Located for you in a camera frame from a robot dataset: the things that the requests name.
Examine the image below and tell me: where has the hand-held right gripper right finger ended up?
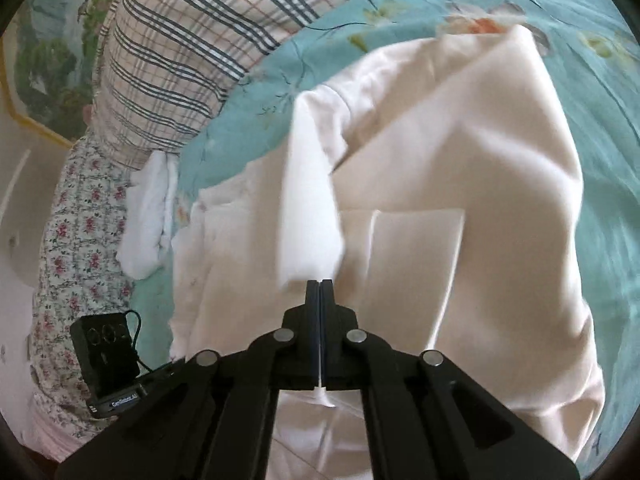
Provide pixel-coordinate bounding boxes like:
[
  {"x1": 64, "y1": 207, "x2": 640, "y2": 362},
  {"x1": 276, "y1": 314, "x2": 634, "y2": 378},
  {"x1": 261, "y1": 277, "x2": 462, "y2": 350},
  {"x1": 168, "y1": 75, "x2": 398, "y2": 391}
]
[{"x1": 319, "y1": 279, "x2": 582, "y2": 480}]

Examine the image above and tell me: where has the landscape wall painting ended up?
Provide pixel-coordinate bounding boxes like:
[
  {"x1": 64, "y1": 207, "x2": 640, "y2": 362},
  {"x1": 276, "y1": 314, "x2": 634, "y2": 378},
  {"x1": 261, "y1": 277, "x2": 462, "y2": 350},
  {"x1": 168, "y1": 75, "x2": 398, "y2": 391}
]
[{"x1": 0, "y1": 0, "x2": 138, "y2": 150}]

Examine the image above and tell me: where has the teal floral blanket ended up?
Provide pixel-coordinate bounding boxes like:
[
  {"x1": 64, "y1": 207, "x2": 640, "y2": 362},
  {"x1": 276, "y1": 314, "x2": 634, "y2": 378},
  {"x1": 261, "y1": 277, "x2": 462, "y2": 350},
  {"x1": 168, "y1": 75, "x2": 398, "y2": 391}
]
[{"x1": 132, "y1": 0, "x2": 640, "y2": 471}]

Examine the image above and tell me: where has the cream large garment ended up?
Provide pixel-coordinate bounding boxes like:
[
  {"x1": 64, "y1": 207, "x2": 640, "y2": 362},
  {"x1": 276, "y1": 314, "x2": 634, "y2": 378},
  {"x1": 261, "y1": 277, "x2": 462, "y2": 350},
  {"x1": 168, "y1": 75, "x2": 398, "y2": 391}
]
[{"x1": 170, "y1": 25, "x2": 607, "y2": 480}]

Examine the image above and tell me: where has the plaid pillow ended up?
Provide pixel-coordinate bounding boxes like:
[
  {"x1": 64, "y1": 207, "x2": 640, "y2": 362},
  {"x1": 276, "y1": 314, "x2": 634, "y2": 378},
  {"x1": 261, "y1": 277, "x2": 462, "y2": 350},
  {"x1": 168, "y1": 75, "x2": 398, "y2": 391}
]
[{"x1": 87, "y1": 0, "x2": 416, "y2": 171}]

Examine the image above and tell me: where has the black cable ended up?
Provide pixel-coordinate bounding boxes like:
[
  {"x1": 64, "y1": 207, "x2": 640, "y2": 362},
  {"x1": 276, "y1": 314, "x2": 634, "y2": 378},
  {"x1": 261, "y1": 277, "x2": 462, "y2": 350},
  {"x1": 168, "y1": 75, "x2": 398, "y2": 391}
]
[{"x1": 122, "y1": 309, "x2": 177, "y2": 377}]

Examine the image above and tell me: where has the white folded towel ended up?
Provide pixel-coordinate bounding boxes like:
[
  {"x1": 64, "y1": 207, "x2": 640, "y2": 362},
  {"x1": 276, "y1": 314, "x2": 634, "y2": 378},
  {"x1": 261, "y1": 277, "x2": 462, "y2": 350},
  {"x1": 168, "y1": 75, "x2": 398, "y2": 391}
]
[{"x1": 117, "y1": 151, "x2": 180, "y2": 280}]

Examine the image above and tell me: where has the white pink floral sheet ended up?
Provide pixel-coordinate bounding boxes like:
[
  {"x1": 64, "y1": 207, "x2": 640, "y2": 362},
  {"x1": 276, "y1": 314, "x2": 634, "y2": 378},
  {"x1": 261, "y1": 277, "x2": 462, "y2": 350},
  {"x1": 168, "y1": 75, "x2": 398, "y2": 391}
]
[{"x1": 29, "y1": 132, "x2": 176, "y2": 443}]

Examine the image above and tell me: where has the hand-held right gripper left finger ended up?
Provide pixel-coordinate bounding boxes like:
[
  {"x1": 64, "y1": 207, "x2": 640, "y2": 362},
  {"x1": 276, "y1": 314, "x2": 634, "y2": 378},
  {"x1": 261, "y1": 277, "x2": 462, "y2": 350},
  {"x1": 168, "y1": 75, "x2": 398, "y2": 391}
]
[{"x1": 55, "y1": 280, "x2": 321, "y2": 480}]

